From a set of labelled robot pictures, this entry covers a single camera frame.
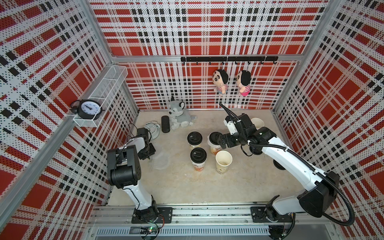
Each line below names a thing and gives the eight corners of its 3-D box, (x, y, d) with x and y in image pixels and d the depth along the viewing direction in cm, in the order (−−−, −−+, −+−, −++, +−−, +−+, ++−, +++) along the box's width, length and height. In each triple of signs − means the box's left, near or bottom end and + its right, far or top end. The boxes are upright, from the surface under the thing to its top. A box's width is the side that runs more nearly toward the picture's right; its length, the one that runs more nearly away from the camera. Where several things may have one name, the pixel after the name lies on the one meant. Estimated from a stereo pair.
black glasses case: (162, 133, 110) (161, 130, 107) (161, 119, 119) (160, 115, 116) (170, 132, 110) (169, 129, 107) (169, 118, 120) (168, 114, 117)
